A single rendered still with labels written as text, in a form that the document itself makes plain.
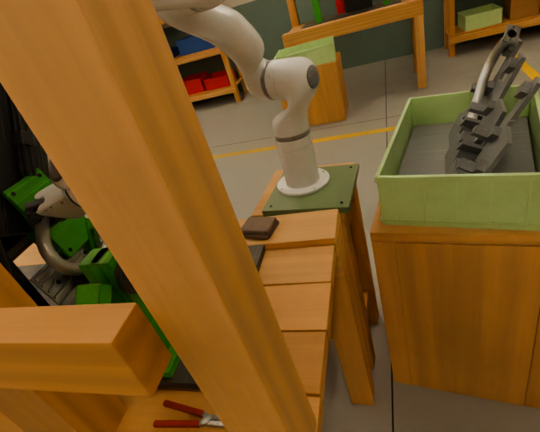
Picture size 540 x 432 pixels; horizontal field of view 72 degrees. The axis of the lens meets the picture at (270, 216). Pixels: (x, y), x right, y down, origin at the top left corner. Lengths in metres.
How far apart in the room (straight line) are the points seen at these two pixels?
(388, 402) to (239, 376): 1.31
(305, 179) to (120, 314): 0.96
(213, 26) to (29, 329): 0.79
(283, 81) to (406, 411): 1.30
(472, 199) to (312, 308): 0.52
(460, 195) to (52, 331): 0.96
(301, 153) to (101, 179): 0.97
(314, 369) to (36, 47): 0.66
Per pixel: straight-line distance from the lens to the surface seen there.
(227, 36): 1.02
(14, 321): 0.51
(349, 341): 1.38
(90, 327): 0.42
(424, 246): 1.18
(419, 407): 1.72
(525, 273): 1.25
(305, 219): 1.09
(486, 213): 1.14
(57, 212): 0.92
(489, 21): 5.81
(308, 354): 0.79
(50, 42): 0.29
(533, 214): 1.14
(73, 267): 1.00
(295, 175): 1.27
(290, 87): 1.13
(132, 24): 0.31
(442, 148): 1.46
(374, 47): 6.26
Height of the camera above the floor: 1.51
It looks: 32 degrees down
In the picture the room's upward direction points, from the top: 18 degrees counter-clockwise
